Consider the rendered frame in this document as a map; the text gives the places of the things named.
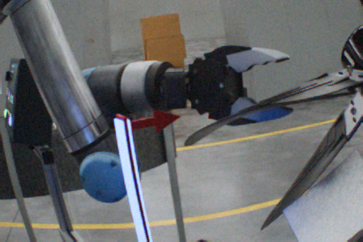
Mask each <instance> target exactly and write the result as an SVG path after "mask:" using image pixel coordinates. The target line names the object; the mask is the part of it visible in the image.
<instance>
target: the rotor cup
mask: <svg viewBox="0 0 363 242"><path fill-rule="evenodd" d="M345 42H346V43H345V45H344V47H343V50H342V53H341V63H342V67H343V68H344V69H347V65H349V66H352V63H351V62H350V61H349V60H348V59H347V57H346V56H345V54H344V51H346V52H347V54H348V55H349V56H350V58H351V59H352V60H353V62H354V66H352V69H353V70H360V71H363V24H362V25H361V26H360V27H358V28H357V29H355V30H354V31H353V32H352V33H351V35H349V37H348V39H347V40H346V41H345ZM357 90H358V92H360V95H361V96H362V98H363V87H358V88H357Z"/></svg>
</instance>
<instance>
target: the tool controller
mask: <svg viewBox="0 0 363 242"><path fill-rule="evenodd" d="M5 80H6V81H8V82H7V93H6V109H7V111H9V113H11V116H13V122H12V127H11V126H10V124H9V122H8V120H7V119H6V117H5V128H6V130H7V132H8V133H9V135H10V137H11V139H12V141H13V143H15V144H24V145H26V146H28V149H33V150H34V146H36V147H38V146H42V147H44V146H46V145H48V146H49V147H50V148H51V146H52V142H51V141H52V138H53V135H57V134H58V130H57V128H56V125H55V124H54V122H53V119H52V118H51V116H50V114H49V111H48V109H47V108H46V107H45V103H44V101H43V100H42V96H41V94H40V92H39V89H38V88H37V85H36V83H35V80H34V78H33V77H32V74H31V71H30V69H29V66H28V64H27V62H26V58H17V57H15V58H12V59H11V64H10V69H9V71H6V76H5ZM9 86H11V94H10V101H9V106H8V105H7V100H8V91H9Z"/></svg>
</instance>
